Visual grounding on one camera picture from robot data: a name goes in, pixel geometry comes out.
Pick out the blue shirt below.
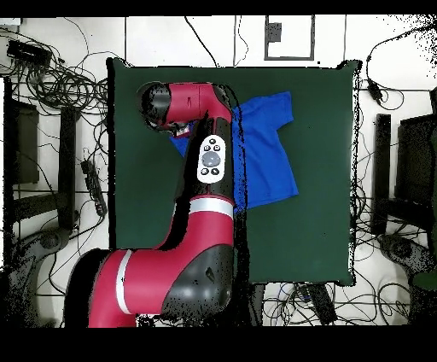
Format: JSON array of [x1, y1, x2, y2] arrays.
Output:
[[169, 90, 300, 210]]

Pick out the small dark grey square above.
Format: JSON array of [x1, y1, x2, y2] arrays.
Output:
[[265, 21, 283, 43]]

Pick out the dark green table cloth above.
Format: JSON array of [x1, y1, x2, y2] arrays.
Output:
[[102, 56, 362, 288]]

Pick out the grey stand base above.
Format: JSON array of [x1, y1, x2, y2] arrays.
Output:
[[6, 226, 73, 328], [376, 233, 436, 274]]

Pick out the black electronics box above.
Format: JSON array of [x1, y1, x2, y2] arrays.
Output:
[[6, 38, 53, 67]]

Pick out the black power adapter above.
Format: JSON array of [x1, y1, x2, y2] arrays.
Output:
[[366, 79, 383, 103]]

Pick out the long black power strip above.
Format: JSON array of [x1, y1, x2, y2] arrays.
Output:
[[303, 283, 339, 325]]

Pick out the black metal stand frame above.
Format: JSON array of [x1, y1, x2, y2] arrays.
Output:
[[3, 77, 78, 236], [370, 86, 437, 236]]

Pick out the tangled black cables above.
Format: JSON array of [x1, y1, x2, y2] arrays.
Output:
[[0, 26, 111, 117]]

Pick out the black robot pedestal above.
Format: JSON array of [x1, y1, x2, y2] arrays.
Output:
[[247, 283, 266, 327]]

